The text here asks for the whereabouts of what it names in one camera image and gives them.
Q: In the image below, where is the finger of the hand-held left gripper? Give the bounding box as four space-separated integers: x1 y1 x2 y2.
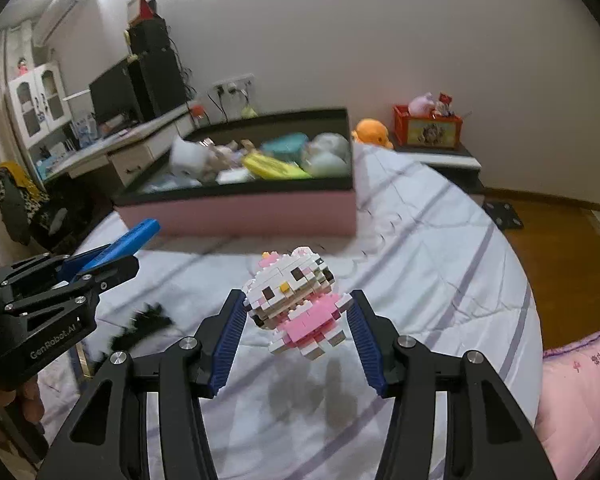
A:
2 256 142 319
0 252 73 294

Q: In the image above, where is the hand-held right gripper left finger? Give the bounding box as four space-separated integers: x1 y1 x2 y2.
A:
37 288 248 480

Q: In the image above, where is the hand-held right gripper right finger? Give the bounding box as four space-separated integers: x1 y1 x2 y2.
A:
347 290 558 480

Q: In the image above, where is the blue tube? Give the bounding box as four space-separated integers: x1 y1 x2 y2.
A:
60 218 161 281

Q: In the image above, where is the building block cat figure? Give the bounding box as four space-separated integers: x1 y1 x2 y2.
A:
242 245 353 361

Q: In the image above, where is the pink storage box black rim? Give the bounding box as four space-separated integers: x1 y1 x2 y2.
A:
114 106 357 239

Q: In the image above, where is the yellow packet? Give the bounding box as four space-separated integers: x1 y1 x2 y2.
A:
242 152 312 180

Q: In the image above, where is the teal round container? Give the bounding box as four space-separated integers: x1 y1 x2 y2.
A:
259 132 309 162

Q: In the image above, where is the person's left hand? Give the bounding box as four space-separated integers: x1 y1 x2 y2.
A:
20 375 47 427

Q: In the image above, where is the black hair clip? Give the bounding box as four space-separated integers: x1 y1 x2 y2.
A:
104 302 174 352

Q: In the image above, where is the black and yellow cloth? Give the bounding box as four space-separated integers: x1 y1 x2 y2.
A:
0 160 47 247

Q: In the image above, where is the striped white bedsheet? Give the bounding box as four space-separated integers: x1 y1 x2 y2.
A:
40 140 543 480

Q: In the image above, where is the white desk with drawers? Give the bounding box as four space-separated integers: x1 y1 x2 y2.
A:
41 101 197 192

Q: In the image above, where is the white soft cloth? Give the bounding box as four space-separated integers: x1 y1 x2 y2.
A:
169 135 217 182

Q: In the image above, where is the white glass door cabinet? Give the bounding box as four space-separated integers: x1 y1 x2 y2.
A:
6 61 74 152

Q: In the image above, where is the black computer monitor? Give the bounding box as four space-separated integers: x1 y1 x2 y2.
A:
88 57 144 127

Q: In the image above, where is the black computer tower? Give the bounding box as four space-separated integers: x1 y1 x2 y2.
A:
127 49 189 122

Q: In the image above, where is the grey white round container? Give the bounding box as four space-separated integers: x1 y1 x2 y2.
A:
300 132 354 177

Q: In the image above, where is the dark nightstand white top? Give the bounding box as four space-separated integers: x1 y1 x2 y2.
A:
389 142 484 194

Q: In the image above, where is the orange plush toy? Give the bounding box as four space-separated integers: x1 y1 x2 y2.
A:
352 118 395 150

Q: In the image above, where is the pink blanket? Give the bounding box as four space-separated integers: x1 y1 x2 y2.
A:
534 321 600 480

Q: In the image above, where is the red printed box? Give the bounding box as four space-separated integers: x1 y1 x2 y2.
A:
393 104 464 150

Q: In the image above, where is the black speaker box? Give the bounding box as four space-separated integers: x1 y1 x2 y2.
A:
127 16 174 57

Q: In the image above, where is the pink plush toy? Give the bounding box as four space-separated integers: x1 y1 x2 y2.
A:
407 92 437 116

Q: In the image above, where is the small red figure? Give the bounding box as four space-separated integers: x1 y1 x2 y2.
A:
432 90 454 119

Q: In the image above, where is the white air conditioner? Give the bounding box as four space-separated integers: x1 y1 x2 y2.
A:
31 0 92 47

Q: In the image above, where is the red and white box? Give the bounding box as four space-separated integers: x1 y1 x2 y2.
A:
126 0 159 26

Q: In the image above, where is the black floor bracket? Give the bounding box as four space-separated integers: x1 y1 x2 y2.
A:
482 199 524 231

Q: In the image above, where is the white wall power strip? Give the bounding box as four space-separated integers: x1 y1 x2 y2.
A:
212 73 256 94

